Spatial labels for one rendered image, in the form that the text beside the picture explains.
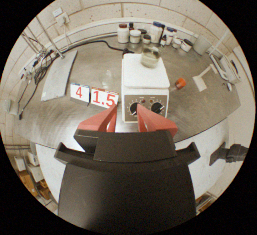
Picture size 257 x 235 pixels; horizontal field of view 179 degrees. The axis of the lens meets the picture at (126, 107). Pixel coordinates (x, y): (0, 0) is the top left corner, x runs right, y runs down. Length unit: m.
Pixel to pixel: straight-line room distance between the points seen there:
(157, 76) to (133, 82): 0.07
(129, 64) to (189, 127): 0.30
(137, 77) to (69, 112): 0.27
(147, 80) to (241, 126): 1.50
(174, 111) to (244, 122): 1.36
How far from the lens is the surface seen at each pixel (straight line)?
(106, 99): 0.25
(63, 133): 0.35
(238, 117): 1.54
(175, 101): 0.32
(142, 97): 0.21
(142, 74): 0.21
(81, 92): 0.30
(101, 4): 0.61
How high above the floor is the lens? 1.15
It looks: 76 degrees down
